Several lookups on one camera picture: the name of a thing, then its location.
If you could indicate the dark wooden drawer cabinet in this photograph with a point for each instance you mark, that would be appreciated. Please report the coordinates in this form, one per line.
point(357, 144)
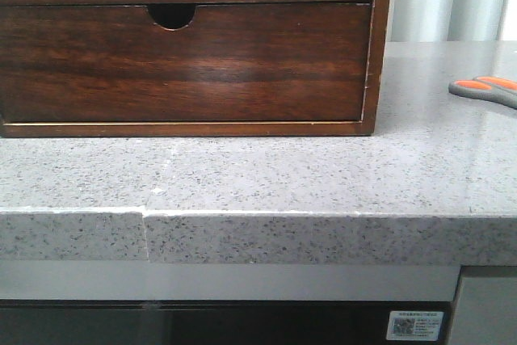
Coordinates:
point(176, 15)

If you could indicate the white QR code sticker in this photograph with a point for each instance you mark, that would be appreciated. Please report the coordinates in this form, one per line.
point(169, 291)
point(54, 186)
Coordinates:
point(414, 326)

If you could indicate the orange grey handled scissors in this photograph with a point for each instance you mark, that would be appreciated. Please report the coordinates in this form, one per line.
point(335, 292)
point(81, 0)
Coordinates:
point(496, 90)

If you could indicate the black appliance under counter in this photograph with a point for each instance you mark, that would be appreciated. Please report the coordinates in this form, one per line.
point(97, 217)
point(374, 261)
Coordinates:
point(207, 322)

